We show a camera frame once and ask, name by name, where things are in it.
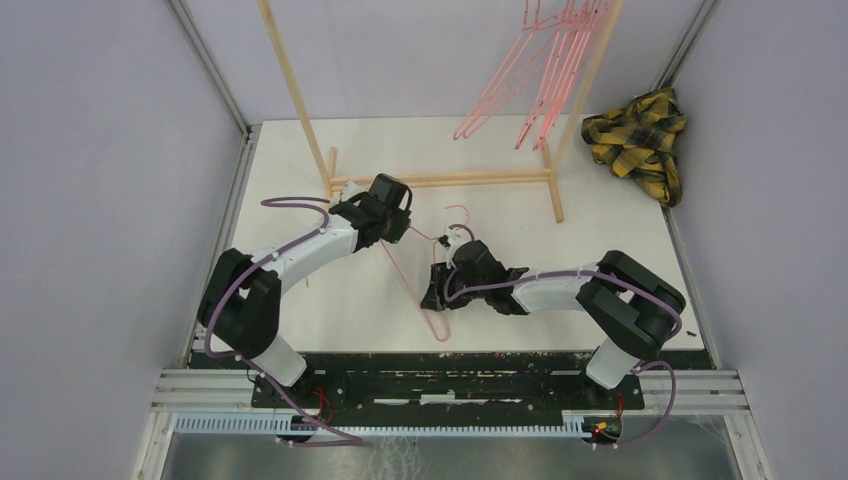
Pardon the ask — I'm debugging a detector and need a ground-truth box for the wooden clothes rack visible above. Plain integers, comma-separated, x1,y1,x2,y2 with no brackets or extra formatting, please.
248,1,623,222

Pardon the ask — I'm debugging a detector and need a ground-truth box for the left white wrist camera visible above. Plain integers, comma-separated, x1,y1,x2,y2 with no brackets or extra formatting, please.
337,181,367,203

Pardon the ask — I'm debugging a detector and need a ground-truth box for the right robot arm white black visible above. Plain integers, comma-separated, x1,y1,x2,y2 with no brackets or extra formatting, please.
420,240,686,408

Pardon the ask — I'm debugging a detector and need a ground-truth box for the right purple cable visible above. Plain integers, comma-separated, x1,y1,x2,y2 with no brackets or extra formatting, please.
442,223,684,339

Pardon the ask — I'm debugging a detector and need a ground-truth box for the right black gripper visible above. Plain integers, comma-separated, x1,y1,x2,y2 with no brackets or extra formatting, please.
419,261,488,312

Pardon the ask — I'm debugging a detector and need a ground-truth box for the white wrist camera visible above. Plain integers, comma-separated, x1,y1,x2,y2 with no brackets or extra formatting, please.
337,181,367,203
437,224,475,249

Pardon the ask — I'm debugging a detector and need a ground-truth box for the aluminium frame rail right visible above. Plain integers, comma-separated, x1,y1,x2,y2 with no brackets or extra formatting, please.
652,0,776,480

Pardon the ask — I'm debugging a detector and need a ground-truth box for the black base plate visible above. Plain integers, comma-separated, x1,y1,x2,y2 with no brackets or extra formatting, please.
287,351,645,428

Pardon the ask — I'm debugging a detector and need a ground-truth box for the aluminium frame rail left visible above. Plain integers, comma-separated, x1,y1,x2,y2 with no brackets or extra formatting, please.
129,0,263,480

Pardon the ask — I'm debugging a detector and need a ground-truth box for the aluminium frame rail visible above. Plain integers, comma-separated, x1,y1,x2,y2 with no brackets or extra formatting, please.
129,0,263,480
652,0,776,480

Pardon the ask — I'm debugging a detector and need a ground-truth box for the white slotted cable duct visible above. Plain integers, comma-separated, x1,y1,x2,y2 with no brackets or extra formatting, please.
173,413,590,439

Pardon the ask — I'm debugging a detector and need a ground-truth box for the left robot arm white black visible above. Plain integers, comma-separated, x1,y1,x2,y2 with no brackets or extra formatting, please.
196,173,413,407

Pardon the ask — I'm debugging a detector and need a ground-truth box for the yellow plaid shirt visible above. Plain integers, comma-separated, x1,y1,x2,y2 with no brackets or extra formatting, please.
580,87,687,208

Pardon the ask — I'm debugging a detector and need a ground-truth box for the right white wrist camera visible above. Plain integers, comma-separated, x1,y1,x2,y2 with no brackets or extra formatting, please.
437,224,475,249

